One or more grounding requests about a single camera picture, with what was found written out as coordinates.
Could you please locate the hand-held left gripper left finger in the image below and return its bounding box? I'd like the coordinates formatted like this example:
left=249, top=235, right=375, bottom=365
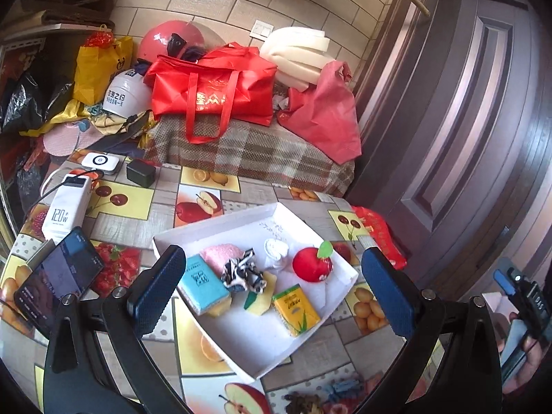
left=43, top=245, right=190, bottom=414

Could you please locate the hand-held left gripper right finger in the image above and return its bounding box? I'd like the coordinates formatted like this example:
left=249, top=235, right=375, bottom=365
left=358, top=247, right=503, bottom=414

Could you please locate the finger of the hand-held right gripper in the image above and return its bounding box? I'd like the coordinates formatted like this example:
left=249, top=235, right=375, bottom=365
left=493, top=268, right=518, bottom=296

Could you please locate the teal small box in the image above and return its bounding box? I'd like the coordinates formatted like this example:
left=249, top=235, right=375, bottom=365
left=178, top=254, right=231, bottom=309

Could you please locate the pink plush toy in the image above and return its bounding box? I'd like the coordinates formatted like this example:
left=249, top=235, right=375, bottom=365
left=199, top=244, right=245, bottom=276

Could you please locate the red plush apple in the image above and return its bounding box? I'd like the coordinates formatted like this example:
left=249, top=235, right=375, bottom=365
left=292, top=241, right=336, bottom=284

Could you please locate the black and white scrunchie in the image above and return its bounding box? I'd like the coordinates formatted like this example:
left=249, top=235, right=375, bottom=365
left=221, top=249, right=268, bottom=295

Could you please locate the triangular yellow sponge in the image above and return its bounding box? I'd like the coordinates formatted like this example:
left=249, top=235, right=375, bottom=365
left=244, top=271, right=278, bottom=316

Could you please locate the white cardboard tray box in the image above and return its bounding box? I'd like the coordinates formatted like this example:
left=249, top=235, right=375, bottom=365
left=152, top=202, right=359, bottom=384

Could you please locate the person's right hand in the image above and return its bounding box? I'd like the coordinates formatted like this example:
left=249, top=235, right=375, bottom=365
left=496, top=337, right=546, bottom=394

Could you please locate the red printed packet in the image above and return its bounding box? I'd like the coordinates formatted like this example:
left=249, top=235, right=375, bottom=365
left=351, top=206, right=408, bottom=270

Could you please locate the fruit print tablecloth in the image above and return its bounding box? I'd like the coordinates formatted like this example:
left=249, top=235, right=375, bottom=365
left=0, top=149, right=432, bottom=414

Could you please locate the black smartphone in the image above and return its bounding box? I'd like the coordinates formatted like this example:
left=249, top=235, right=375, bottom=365
left=14, top=226, right=105, bottom=338

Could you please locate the blue grey scrunchie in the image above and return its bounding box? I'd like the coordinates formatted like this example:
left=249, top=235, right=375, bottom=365
left=323, top=378, right=364, bottom=403

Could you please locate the black charger box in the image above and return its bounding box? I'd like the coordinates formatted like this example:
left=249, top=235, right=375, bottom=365
left=126, top=159, right=160, bottom=189

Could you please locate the white power bank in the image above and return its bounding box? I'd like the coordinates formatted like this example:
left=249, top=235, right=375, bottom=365
left=42, top=173, right=92, bottom=243

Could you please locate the brown scrunchie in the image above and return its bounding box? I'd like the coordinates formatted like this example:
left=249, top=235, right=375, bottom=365
left=286, top=392, right=325, bottom=414

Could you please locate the brown panel door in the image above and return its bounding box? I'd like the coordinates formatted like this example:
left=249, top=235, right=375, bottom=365
left=345, top=0, right=552, bottom=303

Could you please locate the plaid blanket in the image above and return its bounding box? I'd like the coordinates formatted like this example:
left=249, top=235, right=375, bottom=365
left=144, top=114, right=357, bottom=198

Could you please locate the pink sun hat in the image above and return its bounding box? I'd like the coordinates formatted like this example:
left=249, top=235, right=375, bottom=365
left=42, top=120, right=104, bottom=157

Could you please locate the red plastic bag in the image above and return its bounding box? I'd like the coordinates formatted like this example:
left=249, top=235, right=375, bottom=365
left=277, top=61, right=363, bottom=165

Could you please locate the white helmet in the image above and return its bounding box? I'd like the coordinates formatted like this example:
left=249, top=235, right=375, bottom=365
left=102, top=69, right=152, bottom=118

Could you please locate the red tote bag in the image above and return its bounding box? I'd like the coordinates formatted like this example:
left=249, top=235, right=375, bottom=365
left=144, top=42, right=278, bottom=145

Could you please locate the yellow shopping bag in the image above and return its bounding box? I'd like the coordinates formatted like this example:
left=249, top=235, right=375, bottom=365
left=72, top=26, right=134, bottom=107

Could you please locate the black plastic bag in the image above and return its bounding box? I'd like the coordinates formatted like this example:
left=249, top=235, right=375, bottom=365
left=0, top=69, right=75, bottom=135

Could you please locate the pink helmet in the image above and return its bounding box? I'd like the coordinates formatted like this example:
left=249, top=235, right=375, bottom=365
left=137, top=20, right=217, bottom=63

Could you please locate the white foam roll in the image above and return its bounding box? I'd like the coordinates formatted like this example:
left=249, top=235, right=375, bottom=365
left=259, top=27, right=331, bottom=92

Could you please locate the white flat wireless device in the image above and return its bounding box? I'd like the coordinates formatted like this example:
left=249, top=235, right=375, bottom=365
left=81, top=151, right=121, bottom=176

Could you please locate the white wall switch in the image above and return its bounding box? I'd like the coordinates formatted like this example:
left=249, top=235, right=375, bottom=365
left=250, top=19, right=275, bottom=38

